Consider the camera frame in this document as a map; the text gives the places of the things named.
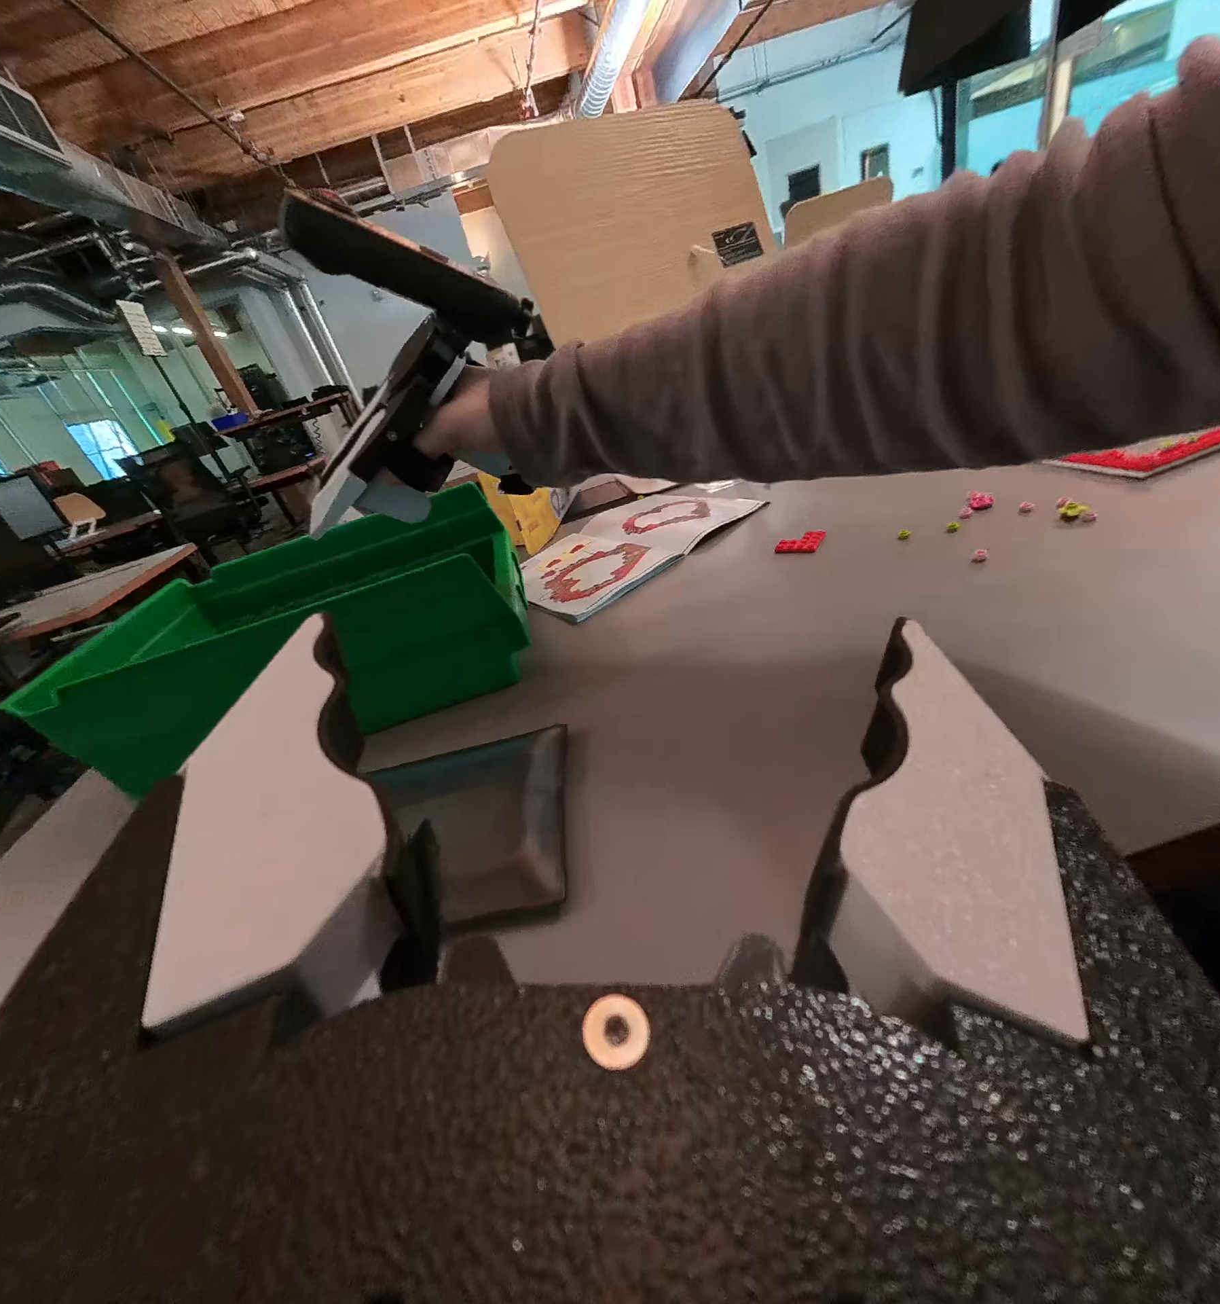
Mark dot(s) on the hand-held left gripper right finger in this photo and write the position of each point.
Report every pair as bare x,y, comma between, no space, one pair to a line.
966,845

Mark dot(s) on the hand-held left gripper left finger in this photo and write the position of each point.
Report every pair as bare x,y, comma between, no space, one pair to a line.
263,836

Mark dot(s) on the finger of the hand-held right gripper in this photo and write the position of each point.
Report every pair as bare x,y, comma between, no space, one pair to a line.
402,498
341,495

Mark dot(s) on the red lego plate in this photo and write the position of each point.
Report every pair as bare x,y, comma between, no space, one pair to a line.
800,541

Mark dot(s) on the red heart lego frame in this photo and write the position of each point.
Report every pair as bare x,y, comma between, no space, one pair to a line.
1149,456

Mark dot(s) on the person's right forearm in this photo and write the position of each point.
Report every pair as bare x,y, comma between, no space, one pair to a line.
875,338

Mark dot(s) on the yellow lego set box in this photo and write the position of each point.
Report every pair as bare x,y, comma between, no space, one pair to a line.
523,515

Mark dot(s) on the open lego instruction booklet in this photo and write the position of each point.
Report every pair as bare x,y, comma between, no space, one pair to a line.
619,560

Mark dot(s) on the scattered small lego pieces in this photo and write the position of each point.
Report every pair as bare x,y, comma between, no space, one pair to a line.
980,501

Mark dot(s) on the person's right hand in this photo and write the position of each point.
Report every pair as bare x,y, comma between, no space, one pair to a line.
467,425

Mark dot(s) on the large cardboard panel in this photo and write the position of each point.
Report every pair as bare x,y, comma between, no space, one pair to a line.
619,223

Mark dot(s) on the black square tray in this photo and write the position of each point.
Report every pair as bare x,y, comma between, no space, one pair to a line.
489,824

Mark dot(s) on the wooden desk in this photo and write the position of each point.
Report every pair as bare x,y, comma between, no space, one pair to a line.
99,592

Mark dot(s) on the white paper sign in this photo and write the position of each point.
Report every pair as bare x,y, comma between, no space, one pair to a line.
143,327

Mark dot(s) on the desktop computer monitor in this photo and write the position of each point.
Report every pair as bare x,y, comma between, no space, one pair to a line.
20,508

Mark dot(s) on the grey ceiling air unit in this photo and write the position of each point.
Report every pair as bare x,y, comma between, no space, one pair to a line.
5,113

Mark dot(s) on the small cardboard panel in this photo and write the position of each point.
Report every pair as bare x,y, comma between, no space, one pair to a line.
839,209

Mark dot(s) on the black hanging monitor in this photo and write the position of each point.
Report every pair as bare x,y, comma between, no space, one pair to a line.
961,41

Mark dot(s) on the wooden support post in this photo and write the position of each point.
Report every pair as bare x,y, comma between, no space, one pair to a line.
202,338

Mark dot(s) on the ribbed ventilation duct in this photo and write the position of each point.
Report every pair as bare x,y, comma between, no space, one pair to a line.
615,55

